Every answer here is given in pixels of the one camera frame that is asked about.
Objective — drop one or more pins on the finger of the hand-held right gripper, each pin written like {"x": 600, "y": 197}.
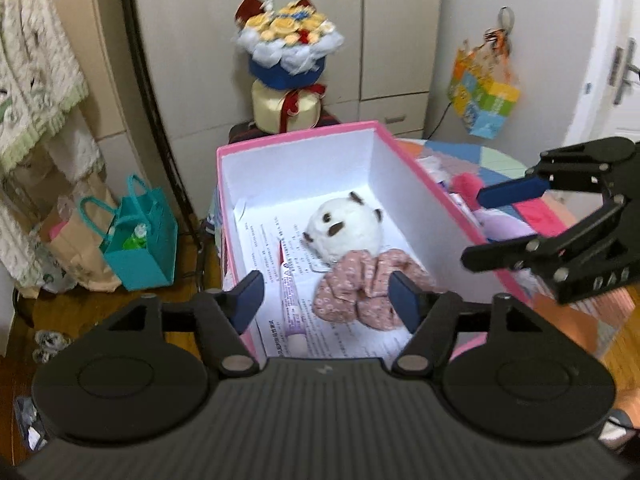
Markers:
{"x": 510, "y": 191}
{"x": 490, "y": 255}

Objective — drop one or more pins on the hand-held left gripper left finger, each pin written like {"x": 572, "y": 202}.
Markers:
{"x": 248, "y": 300}

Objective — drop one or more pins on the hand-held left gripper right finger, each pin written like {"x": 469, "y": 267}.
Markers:
{"x": 401, "y": 300}

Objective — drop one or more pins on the lavender cloth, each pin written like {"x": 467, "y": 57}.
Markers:
{"x": 500, "y": 225}

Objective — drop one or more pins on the magenta cloth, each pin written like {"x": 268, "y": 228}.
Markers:
{"x": 537, "y": 215}

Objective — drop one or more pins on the pink cardboard box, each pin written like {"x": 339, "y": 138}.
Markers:
{"x": 440, "y": 220}

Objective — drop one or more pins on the patchwork checked blanket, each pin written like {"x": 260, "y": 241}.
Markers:
{"x": 500, "y": 157}

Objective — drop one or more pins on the pink fluffy plush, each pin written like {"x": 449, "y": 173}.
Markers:
{"x": 467, "y": 182}

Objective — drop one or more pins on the pink floral fabric scrunchie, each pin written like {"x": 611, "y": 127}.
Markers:
{"x": 360, "y": 285}

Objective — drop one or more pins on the pink ointment tube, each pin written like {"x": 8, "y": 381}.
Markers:
{"x": 291, "y": 290}

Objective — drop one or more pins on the printed paper sheet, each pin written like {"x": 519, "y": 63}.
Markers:
{"x": 265, "y": 240}

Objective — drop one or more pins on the white panda plush toy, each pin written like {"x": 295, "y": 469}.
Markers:
{"x": 340, "y": 225}

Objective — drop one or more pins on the colourful paper gift bag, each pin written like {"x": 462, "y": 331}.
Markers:
{"x": 482, "y": 95}

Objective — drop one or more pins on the teal tote bag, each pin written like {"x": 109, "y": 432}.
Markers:
{"x": 142, "y": 255}

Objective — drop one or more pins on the dark stool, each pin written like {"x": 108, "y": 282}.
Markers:
{"x": 245, "y": 132}

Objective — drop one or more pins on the brown paper bag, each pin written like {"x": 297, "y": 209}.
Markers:
{"x": 75, "y": 255}

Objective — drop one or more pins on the white door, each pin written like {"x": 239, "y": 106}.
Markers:
{"x": 600, "y": 35}

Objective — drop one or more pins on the cream round box red ribbon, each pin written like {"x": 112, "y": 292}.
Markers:
{"x": 280, "y": 107}

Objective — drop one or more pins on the beige wardrobe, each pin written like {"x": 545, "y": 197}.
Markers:
{"x": 390, "y": 35}

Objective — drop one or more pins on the grey slippers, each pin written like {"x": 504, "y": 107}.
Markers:
{"x": 50, "y": 344}

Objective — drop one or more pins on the black clothes rack pole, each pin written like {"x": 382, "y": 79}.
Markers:
{"x": 150, "y": 85}

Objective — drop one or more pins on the flower bouquet in blue box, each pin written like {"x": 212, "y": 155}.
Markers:
{"x": 285, "y": 45}

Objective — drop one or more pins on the cream green knitted cardigan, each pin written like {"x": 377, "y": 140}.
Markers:
{"x": 35, "y": 70}

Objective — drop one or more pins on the wall hook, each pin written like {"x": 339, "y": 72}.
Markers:
{"x": 504, "y": 17}

